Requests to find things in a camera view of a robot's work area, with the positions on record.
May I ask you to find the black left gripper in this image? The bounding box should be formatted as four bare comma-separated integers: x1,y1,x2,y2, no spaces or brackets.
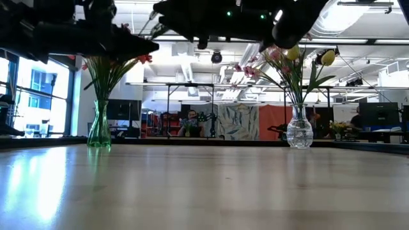
0,0,160,63

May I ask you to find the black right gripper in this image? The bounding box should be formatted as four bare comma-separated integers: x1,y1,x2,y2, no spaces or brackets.
153,0,275,52

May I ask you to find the pink artificial flower spray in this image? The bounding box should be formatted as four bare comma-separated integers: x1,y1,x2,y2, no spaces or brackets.
280,65,300,105
231,63,297,105
266,47,298,105

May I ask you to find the green glass vase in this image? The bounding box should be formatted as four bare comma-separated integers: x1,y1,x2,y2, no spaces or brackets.
86,99,112,148

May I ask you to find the clear glass vase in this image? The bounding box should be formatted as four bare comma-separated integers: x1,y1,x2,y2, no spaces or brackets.
286,102,314,149

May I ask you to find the black computer monitor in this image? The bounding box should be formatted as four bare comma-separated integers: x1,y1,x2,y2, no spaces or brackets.
359,102,401,128
107,98,143,121

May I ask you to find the white ceiling conduit bundle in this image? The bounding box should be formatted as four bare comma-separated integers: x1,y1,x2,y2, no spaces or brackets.
220,41,272,100

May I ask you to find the red storage shelf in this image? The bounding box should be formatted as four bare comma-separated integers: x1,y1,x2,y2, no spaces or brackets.
146,111,181,138

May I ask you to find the person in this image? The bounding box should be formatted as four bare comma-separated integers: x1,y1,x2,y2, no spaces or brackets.
350,106,364,130
177,109,206,138

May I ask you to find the large office window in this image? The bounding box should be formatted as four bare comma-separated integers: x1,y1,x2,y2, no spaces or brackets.
0,56,76,138

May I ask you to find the leaf patterned panel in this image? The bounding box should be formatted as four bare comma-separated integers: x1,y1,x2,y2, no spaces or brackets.
209,103,260,141

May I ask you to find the orange panel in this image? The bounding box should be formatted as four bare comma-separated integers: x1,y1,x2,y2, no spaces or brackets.
258,104,293,141

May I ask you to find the dark silhouetted machine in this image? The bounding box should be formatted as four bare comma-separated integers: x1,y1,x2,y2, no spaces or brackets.
0,94,26,137

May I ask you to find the black office desk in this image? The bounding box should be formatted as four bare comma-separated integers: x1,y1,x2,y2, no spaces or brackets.
357,127,409,144

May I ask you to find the black metal frame stand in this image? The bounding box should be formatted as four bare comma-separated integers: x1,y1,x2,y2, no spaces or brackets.
282,84,332,109
166,83,215,138

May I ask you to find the black table border rail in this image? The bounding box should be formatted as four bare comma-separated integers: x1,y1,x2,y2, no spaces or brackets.
0,137,409,155

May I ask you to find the silver ventilation duct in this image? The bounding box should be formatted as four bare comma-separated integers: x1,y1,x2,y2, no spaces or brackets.
306,0,365,39

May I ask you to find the black overhead frame bar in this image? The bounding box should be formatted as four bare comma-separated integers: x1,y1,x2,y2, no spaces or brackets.
137,33,409,45

